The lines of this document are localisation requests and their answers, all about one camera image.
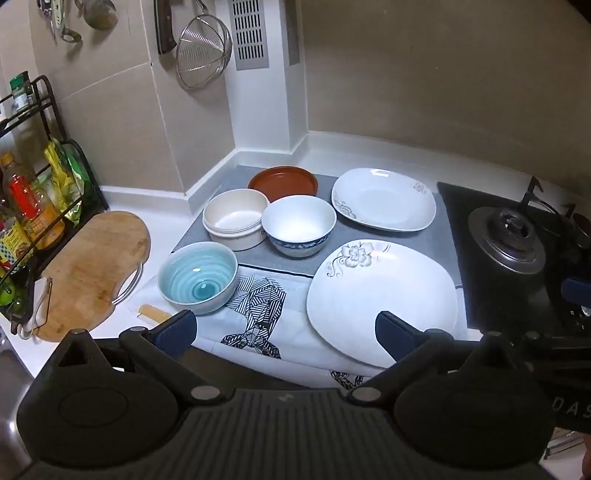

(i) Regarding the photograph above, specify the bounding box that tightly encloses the cream plastic bowl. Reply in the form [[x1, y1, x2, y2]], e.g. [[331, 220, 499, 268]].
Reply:
[[201, 188, 270, 252]]

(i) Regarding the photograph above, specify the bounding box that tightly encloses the black spice rack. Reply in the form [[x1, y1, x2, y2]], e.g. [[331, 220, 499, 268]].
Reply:
[[1, 71, 108, 340]]

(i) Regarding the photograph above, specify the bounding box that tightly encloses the green cap seasoning bottle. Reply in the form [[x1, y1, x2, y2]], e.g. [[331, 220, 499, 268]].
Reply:
[[10, 71, 35, 113]]

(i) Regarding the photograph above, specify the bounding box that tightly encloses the grey vent grille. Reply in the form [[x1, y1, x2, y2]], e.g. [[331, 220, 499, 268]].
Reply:
[[228, 0, 269, 71]]

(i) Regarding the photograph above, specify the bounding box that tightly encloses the near gas burner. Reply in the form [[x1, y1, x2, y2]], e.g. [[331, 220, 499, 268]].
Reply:
[[468, 207, 546, 275]]

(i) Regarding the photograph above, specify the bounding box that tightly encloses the grey dish mat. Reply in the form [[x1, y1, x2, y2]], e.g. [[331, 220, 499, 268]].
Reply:
[[172, 166, 462, 285]]

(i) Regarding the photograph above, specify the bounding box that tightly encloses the yellow green snack packet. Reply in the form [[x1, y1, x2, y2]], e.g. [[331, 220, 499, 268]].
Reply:
[[43, 137, 88, 225]]

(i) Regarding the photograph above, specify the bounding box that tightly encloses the hanging metal ladle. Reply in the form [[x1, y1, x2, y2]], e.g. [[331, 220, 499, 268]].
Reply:
[[36, 0, 82, 44]]

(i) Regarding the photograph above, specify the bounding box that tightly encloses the metal mesh strainer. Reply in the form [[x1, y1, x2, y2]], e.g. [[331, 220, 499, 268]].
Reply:
[[176, 0, 232, 90]]

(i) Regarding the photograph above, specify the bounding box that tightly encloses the brown round plate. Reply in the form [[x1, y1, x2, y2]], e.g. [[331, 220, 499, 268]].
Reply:
[[249, 166, 318, 202]]

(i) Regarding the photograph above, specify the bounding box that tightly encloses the white patterned cloth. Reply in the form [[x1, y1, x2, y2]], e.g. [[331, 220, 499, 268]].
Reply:
[[126, 264, 385, 388]]

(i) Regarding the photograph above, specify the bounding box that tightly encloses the hanging cleaver knife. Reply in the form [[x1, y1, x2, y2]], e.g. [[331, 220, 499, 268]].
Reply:
[[153, 0, 176, 55]]

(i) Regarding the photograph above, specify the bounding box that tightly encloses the black gas stove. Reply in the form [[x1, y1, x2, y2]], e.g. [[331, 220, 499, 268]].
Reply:
[[438, 178, 590, 337]]

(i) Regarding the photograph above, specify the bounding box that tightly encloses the red label sauce bottle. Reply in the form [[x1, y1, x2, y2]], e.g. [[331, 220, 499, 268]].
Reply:
[[1, 152, 65, 250]]

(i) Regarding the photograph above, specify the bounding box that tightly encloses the light blue glazed bowl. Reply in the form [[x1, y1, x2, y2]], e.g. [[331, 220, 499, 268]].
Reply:
[[157, 242, 238, 316]]

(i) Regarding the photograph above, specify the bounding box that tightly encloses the smaller white floral plate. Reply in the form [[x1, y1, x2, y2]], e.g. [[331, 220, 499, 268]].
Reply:
[[331, 168, 437, 233]]

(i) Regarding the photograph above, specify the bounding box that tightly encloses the wooden cutting board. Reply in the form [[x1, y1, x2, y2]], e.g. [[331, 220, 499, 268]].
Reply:
[[37, 211, 150, 342]]

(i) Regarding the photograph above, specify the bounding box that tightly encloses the black pan support grate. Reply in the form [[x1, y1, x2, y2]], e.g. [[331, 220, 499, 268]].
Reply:
[[520, 175, 591, 236]]

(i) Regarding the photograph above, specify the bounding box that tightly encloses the large white floral plate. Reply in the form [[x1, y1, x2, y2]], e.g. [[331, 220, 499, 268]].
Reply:
[[307, 239, 459, 368]]

